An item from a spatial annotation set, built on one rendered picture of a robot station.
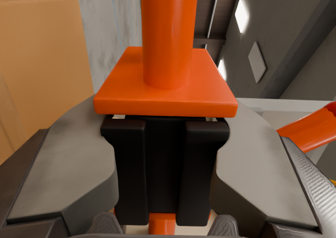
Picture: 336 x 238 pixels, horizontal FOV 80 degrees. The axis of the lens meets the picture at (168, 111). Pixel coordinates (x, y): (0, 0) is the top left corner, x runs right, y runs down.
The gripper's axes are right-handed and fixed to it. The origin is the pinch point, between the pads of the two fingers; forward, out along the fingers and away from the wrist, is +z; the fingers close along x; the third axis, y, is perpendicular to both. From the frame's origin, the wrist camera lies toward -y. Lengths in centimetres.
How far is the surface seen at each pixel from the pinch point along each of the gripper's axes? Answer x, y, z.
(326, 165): 283, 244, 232
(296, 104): 89, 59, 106
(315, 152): 196, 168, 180
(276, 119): 74, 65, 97
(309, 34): 249, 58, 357
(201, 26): 165, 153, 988
